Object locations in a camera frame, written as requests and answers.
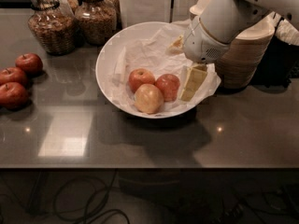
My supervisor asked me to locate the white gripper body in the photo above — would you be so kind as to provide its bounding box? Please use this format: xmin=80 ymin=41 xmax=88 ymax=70
xmin=183 ymin=16 xmax=230 ymax=63

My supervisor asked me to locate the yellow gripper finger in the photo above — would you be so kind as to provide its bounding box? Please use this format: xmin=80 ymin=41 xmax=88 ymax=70
xmin=179 ymin=63 xmax=207 ymax=102
xmin=166 ymin=35 xmax=183 ymax=54

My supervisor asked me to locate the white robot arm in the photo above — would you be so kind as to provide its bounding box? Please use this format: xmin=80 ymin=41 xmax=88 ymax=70
xmin=180 ymin=0 xmax=299 ymax=66

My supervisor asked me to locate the right apple in bowl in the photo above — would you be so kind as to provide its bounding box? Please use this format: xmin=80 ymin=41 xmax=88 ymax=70
xmin=155 ymin=74 xmax=180 ymax=102

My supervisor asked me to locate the white bowl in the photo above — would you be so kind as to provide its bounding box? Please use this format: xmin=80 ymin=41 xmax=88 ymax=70
xmin=94 ymin=21 xmax=216 ymax=119

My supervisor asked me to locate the left apple in bowl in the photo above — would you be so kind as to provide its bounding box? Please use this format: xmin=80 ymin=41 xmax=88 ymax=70
xmin=128 ymin=68 xmax=155 ymax=92

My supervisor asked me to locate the front yellow apple in bowl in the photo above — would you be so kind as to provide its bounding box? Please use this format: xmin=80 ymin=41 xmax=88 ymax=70
xmin=135 ymin=84 xmax=164 ymax=114

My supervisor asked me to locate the back red apple on table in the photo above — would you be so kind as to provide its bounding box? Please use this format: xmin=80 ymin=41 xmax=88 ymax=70
xmin=15 ymin=53 xmax=43 ymax=76

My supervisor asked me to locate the red apple on table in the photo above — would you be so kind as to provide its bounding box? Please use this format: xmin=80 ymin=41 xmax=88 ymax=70
xmin=0 ymin=67 xmax=28 ymax=87
xmin=15 ymin=53 xmax=43 ymax=76
xmin=0 ymin=82 xmax=29 ymax=109

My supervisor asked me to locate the front red apple on table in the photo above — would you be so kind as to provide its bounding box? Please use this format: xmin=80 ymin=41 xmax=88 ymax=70
xmin=0 ymin=82 xmax=29 ymax=109

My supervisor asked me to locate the middle red apple on table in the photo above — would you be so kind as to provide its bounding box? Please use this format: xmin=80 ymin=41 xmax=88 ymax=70
xmin=0 ymin=67 xmax=28 ymax=87

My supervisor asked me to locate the white paper liner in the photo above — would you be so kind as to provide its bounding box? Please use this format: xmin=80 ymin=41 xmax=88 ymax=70
xmin=110 ymin=22 xmax=221 ymax=119

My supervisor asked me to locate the front stack of paper bowls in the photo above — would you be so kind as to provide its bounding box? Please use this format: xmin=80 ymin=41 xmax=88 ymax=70
xmin=215 ymin=17 xmax=275 ymax=90

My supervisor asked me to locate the stack of paper bowls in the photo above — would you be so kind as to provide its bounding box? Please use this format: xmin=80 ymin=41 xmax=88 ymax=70
xmin=215 ymin=17 xmax=275 ymax=90
xmin=189 ymin=0 xmax=211 ymax=20

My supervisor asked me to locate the back stack of paper bowls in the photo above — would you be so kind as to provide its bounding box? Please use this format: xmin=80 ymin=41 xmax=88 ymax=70
xmin=189 ymin=0 xmax=211 ymax=20

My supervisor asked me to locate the right glass cereal jar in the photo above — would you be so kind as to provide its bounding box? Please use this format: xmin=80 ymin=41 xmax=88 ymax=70
xmin=75 ymin=0 xmax=117 ymax=46

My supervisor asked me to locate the left glass cereal jar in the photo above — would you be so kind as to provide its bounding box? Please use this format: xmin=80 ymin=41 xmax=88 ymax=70
xmin=28 ymin=0 xmax=76 ymax=55

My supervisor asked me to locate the black floor cable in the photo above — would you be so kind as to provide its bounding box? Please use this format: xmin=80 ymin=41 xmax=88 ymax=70
xmin=52 ymin=171 xmax=132 ymax=224

